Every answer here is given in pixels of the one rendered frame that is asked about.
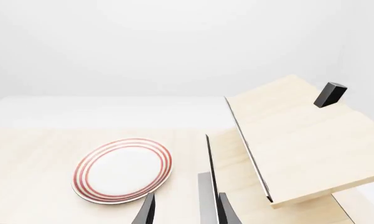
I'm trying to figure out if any white plate with red rings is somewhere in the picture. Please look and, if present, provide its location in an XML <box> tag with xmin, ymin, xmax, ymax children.
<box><xmin>70</xmin><ymin>138</ymin><xmax>173</xmax><ymax>206</ymax></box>

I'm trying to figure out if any dark block drawer handle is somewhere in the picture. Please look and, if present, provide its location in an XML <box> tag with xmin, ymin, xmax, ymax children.
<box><xmin>313</xmin><ymin>81</ymin><xmax>348</xmax><ymax>109</ymax></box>

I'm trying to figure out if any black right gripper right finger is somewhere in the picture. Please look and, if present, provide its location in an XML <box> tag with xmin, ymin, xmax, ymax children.
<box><xmin>218</xmin><ymin>192</ymin><xmax>242</xmax><ymax>224</ymax></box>

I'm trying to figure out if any pale wooden drawer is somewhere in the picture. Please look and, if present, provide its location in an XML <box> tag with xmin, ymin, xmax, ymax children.
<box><xmin>223</xmin><ymin>74</ymin><xmax>374</xmax><ymax>210</ymax></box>

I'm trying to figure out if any pale wooden cabinet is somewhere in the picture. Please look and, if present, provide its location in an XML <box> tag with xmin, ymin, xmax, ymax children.
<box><xmin>197</xmin><ymin>74</ymin><xmax>374</xmax><ymax>224</ymax></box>

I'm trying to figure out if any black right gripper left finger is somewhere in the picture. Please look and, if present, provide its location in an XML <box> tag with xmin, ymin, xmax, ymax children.
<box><xmin>131</xmin><ymin>192</ymin><xmax>156</xmax><ymax>224</ymax></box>

